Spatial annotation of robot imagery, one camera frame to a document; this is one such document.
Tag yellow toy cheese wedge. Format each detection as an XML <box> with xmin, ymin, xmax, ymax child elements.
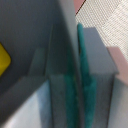
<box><xmin>0</xmin><ymin>43</ymin><xmax>11</xmax><ymax>76</ymax></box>

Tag woven grey placemat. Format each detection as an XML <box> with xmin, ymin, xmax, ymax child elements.
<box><xmin>76</xmin><ymin>0</ymin><xmax>128</xmax><ymax>58</ymax></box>

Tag grey pot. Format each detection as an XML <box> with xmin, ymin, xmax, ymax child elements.
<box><xmin>0</xmin><ymin>0</ymin><xmax>79</xmax><ymax>128</ymax></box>

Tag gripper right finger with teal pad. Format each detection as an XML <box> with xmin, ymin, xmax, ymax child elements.
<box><xmin>76</xmin><ymin>22</ymin><xmax>119</xmax><ymax>128</ymax></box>

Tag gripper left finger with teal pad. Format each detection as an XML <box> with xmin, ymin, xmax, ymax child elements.
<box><xmin>28</xmin><ymin>24</ymin><xmax>79</xmax><ymax>128</ymax></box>

